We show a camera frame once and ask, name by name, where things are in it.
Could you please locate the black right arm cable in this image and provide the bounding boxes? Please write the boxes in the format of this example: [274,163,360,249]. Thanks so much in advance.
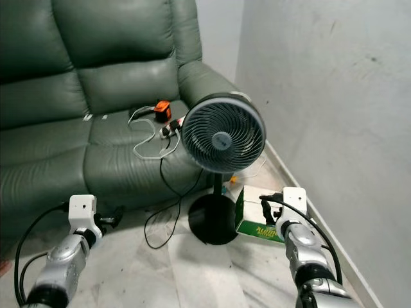
[260,194,342,283]

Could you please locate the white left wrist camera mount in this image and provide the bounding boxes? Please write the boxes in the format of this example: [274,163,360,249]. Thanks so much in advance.
[69,194,97,233]

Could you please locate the green white cardboard carton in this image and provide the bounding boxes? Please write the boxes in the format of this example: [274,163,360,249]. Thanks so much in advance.
[234,185,286,243]

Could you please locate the orange black charger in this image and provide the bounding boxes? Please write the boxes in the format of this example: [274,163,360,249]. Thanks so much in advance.
[154,101,172,123]

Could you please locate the thin white cable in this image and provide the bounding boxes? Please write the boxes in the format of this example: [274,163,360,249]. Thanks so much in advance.
[130,106,180,161]

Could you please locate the black fan power cable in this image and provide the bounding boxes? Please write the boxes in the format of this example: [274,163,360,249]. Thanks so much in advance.
[144,138,206,250]

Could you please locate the white power strip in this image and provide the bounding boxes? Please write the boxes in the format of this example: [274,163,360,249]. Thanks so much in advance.
[161,115,188,139]

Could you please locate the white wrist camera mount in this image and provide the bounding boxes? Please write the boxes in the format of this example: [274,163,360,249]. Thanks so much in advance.
[69,194,97,233]
[276,187,308,225]

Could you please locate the dark green leather sofa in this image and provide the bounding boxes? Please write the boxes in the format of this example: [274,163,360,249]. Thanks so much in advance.
[0,0,245,241]

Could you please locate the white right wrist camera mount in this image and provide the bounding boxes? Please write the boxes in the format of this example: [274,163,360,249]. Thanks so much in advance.
[276,187,308,225]

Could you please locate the grey pedestal fan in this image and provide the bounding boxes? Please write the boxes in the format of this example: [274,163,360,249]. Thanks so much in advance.
[181,94,267,246]

